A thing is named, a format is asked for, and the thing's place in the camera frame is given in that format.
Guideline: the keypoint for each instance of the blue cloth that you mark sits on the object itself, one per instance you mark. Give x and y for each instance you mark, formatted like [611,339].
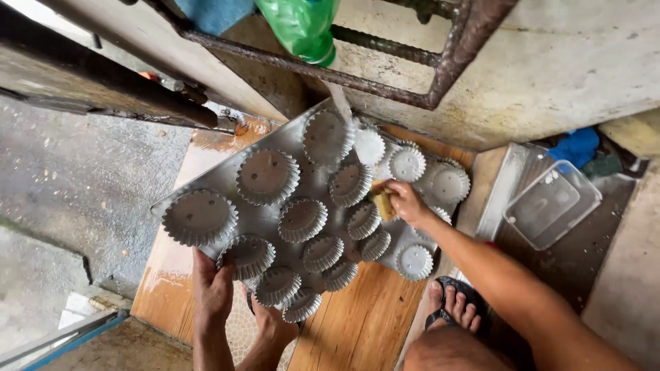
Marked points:
[214,14]

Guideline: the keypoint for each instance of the grey blue metal bar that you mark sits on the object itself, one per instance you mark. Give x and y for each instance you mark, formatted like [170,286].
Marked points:
[62,342]

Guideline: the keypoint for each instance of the green plastic bottle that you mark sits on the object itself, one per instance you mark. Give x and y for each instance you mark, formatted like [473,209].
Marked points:
[301,26]

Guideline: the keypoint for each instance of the green scouring pad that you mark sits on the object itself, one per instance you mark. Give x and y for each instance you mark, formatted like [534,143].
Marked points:
[603,166]

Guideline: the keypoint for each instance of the clear plastic container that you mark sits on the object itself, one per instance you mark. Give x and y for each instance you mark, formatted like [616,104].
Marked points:
[551,206]

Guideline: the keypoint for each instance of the yellow sponge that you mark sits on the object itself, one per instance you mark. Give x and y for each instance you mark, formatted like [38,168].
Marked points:
[382,203]

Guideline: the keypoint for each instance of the rusty metal frame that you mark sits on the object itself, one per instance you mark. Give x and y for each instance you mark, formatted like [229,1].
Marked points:
[453,56]

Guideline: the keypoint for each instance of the pale yellow cloth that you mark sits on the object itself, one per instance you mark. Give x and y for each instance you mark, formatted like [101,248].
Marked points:
[634,134]

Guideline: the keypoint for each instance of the flat metal baking sheet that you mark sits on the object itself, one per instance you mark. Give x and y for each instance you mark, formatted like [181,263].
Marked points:
[503,196]

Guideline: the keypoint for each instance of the person's right hand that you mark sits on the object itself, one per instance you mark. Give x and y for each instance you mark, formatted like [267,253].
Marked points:
[410,203]

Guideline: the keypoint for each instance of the black flip-flop sandal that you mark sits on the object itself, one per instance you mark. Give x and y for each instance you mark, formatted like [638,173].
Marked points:
[250,304]
[472,293]

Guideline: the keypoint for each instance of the person's right knee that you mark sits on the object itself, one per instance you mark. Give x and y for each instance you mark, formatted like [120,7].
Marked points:
[448,353]

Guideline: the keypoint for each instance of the metal fluted muffin tray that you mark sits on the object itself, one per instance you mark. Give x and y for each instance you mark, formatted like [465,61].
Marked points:
[268,221]

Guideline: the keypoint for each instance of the blue rag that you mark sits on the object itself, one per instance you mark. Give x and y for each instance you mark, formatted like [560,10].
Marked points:
[575,147]

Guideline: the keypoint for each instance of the dark metal beam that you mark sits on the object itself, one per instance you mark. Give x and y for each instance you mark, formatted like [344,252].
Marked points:
[103,82]

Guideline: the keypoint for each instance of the mosaic patterned mat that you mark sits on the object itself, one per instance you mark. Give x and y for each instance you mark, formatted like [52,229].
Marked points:
[240,340]

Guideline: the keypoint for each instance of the wet wooden board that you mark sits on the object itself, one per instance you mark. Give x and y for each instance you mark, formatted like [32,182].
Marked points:
[361,319]

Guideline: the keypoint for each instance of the person's left hand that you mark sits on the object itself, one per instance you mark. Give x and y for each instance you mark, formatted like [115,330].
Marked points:
[212,293]

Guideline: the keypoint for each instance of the person's right foot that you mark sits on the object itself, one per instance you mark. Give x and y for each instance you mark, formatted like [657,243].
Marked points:
[456,309]

